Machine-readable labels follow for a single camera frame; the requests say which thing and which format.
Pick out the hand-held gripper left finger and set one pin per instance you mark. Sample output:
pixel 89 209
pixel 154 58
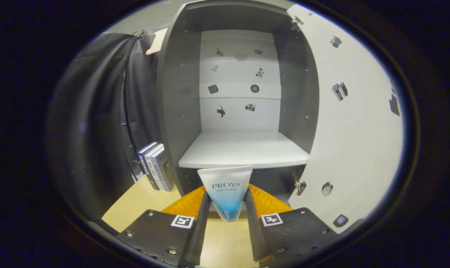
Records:
pixel 199 230

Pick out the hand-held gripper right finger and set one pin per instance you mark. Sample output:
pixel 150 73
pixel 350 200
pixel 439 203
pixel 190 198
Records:
pixel 254 230

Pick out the white blue cosmetic tube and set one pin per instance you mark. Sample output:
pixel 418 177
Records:
pixel 225 186

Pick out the white cabinet door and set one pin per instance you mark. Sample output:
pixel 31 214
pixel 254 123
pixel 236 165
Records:
pixel 359 149

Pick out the white cabinet shelf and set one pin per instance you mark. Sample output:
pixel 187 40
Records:
pixel 243 149

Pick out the grey cabinet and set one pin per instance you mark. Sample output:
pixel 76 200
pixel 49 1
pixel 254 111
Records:
pixel 176 111

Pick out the black backdrop cloth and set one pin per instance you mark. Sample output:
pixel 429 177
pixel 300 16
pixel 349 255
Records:
pixel 91 111

